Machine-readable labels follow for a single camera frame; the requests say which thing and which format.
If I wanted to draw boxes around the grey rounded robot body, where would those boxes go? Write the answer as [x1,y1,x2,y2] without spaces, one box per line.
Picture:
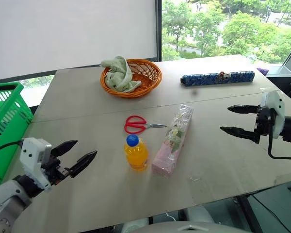
[122,206,235,233]

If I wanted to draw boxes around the orange juice bottle blue cap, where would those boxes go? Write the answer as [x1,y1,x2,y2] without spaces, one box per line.
[123,134,149,171]

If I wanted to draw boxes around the white roller window blind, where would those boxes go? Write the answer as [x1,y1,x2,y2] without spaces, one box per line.
[0,0,159,81]

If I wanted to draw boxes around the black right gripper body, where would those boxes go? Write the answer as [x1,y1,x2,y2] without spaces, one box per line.
[253,104,276,139]

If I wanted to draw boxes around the green plastic shopping basket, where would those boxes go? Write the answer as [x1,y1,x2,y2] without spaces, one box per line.
[0,82,33,188]

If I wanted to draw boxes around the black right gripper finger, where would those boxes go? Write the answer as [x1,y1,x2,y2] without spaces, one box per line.
[227,104,260,115]
[220,126,260,144]

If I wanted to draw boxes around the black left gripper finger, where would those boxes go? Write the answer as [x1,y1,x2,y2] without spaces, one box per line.
[50,139,79,158]
[68,150,98,179]

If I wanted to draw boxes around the pink floral wrapped box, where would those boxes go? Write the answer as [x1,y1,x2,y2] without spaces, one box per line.
[151,103,194,179]

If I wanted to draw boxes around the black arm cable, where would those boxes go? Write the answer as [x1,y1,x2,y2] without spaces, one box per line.
[267,121,291,176]
[0,140,24,156]

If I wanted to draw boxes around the blue patterned rolled package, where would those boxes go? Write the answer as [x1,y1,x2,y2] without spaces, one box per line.
[180,70,255,87]

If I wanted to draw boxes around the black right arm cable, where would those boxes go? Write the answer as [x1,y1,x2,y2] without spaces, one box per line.
[267,121,291,176]

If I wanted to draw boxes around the black table leg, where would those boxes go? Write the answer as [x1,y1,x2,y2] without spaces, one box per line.
[236,195,260,233]

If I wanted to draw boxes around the red handled scissors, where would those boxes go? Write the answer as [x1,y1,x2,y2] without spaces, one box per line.
[123,115,168,134]

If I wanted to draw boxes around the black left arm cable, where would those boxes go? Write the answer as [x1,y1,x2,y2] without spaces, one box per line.
[0,140,24,156]

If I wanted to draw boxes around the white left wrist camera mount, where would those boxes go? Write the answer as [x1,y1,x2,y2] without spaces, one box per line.
[19,137,52,191]

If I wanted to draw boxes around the orange woven basket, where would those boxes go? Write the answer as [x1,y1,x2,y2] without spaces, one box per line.
[100,59,163,98]

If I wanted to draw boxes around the dark window frame post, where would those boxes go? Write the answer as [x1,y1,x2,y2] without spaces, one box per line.
[156,0,163,62]

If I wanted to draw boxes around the light green towel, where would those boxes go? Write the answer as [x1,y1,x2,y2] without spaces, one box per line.
[100,56,142,93]

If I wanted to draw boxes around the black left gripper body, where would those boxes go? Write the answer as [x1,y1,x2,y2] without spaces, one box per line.
[41,155,72,186]

